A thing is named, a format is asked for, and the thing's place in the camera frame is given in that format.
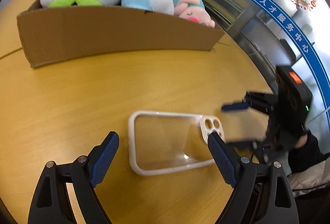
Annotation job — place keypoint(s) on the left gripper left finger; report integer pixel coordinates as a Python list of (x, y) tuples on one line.
[(51, 203)]

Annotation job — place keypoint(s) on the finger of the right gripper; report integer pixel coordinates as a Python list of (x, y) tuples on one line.
[(242, 142), (235, 106)]

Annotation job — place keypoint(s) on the clear white phone case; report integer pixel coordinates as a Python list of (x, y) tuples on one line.
[(167, 142)]

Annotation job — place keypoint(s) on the pink pig plush teal back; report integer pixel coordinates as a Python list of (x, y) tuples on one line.
[(194, 11)]

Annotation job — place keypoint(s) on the person's right hand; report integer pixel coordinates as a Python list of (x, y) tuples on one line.
[(301, 141)]

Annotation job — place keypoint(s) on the brown cardboard box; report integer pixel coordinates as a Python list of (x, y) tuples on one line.
[(52, 35)]

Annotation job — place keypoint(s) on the black camera box orange label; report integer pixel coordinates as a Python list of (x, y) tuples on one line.
[(294, 96)]

